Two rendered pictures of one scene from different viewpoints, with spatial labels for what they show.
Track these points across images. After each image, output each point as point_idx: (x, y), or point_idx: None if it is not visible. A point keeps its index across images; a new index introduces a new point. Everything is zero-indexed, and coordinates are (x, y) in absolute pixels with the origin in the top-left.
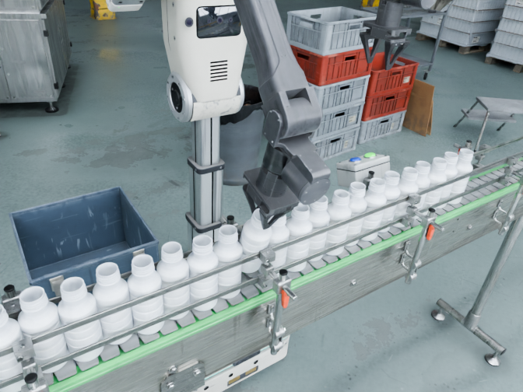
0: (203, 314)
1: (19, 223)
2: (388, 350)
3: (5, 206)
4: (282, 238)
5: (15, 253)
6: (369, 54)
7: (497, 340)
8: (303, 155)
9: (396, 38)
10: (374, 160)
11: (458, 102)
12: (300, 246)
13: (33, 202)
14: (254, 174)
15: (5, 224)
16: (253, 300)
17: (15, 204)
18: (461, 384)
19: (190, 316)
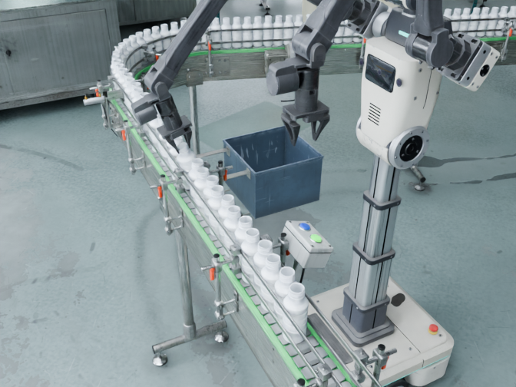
0: (171, 178)
1: (286, 134)
2: None
3: (494, 205)
4: (189, 174)
5: (431, 225)
6: (312, 130)
7: None
8: (143, 98)
9: (287, 116)
10: (299, 235)
11: None
12: (194, 192)
13: (510, 219)
14: (182, 118)
15: (468, 211)
16: (177, 195)
17: (501, 210)
18: None
19: (170, 174)
